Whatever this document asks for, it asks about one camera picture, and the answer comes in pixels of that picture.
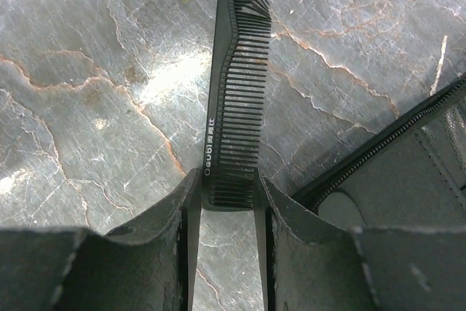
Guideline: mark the black zippered tool case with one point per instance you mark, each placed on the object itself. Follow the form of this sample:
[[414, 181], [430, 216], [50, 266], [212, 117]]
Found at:
[[411, 174]]

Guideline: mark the black wide-tooth comb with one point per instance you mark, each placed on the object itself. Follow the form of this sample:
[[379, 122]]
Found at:
[[236, 99]]

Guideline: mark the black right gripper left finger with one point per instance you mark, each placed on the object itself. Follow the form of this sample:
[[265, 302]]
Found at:
[[146, 263]]

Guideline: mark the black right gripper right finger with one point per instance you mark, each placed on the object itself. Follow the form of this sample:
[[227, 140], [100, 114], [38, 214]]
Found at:
[[308, 264]]

